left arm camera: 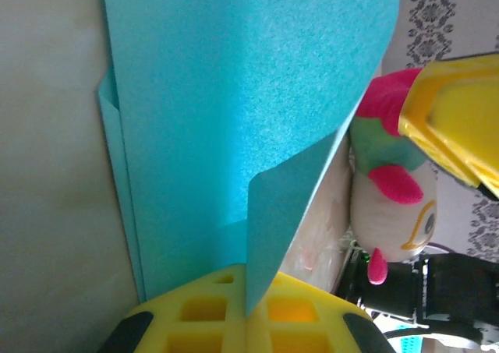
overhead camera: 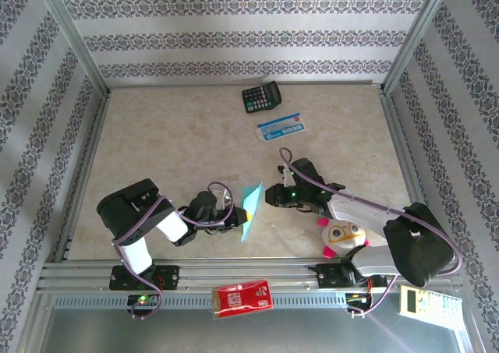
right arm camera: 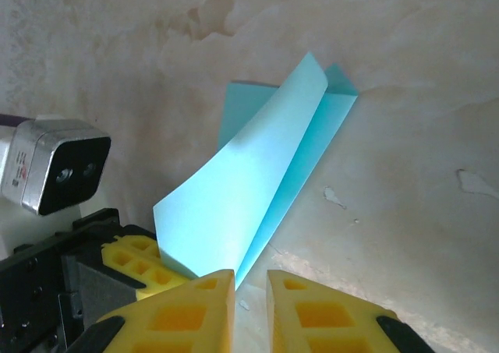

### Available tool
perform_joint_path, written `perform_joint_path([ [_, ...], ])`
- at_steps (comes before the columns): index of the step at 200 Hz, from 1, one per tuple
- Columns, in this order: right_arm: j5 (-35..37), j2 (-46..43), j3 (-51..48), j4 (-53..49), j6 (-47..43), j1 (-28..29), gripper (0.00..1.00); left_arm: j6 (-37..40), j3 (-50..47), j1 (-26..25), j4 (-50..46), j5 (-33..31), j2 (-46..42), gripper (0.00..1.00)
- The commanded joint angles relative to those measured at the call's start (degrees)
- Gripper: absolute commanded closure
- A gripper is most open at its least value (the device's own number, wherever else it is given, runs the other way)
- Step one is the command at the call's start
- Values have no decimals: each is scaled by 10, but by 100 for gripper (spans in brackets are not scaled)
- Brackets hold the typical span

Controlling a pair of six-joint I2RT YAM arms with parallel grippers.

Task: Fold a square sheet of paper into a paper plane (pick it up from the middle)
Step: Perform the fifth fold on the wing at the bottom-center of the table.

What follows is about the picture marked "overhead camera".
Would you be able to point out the teal square paper sheet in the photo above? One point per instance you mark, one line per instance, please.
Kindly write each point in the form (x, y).
(251, 197)

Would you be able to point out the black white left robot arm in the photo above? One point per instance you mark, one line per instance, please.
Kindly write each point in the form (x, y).
(128, 209)

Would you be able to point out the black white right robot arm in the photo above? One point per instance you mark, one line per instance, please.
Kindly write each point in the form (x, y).
(417, 244)

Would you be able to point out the cream plush toy pink ears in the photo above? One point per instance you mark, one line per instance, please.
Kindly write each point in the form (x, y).
(343, 236)

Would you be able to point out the blue white flat packet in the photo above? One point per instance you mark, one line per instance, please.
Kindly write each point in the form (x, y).
(281, 127)

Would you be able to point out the red snack packet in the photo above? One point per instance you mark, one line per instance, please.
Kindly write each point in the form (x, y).
(242, 298)

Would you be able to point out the black desk calculator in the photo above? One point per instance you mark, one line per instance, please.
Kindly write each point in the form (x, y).
(260, 96)

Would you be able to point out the small controller circuit board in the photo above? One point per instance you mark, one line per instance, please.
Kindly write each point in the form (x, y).
(142, 299)
(358, 298)

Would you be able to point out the grey metal panel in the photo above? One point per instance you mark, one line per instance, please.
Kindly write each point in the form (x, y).
(175, 333)

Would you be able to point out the cream calculator green screen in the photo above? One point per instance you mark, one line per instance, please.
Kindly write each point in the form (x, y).
(429, 306)

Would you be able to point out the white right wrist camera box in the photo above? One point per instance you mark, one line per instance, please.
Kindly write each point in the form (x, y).
(287, 178)

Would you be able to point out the wide aluminium base rail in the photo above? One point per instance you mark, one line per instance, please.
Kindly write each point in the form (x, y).
(241, 269)

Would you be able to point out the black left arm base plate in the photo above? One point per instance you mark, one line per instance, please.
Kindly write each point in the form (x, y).
(169, 277)

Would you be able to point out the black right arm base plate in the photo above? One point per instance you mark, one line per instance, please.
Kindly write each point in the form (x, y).
(329, 277)

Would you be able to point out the aluminium side rail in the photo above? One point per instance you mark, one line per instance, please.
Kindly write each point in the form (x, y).
(87, 166)
(401, 142)

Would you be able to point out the thin aluminium wall rail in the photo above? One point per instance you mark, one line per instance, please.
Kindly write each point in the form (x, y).
(175, 84)

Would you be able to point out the aluminium frame post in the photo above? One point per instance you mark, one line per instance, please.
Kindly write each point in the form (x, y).
(72, 37)
(415, 37)

